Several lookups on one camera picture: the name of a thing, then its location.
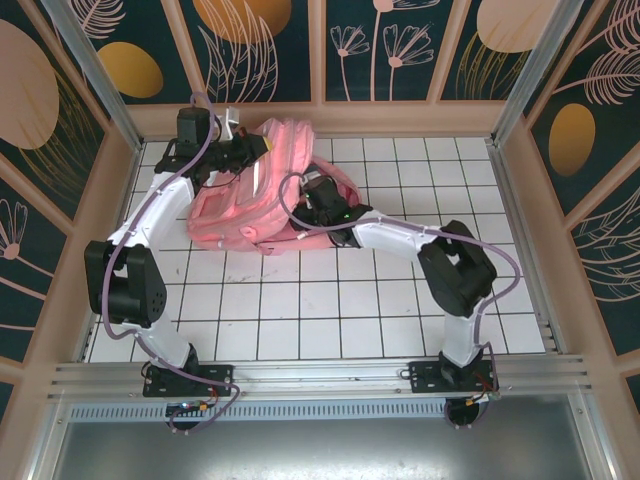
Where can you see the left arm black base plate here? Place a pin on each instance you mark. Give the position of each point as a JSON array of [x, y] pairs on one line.
[[220, 380]]

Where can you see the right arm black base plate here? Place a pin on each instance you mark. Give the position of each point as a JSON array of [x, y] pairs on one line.
[[425, 377]]

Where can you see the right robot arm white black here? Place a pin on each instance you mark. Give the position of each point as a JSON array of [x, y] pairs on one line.
[[390, 237]]

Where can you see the aluminium mounting rail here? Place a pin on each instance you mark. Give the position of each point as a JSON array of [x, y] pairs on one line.
[[320, 372]]

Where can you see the grey metal sheet panel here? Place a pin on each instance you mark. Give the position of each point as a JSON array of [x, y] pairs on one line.
[[320, 450]]

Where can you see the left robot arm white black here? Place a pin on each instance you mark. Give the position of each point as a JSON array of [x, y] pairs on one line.
[[150, 215]]

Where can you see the aluminium corner post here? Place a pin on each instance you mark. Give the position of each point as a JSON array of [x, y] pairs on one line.
[[95, 80], [535, 75]]

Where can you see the aluminium side rail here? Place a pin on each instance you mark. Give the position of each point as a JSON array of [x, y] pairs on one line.
[[527, 200]]

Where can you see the pink student backpack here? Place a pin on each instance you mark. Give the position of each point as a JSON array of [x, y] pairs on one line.
[[265, 200]]

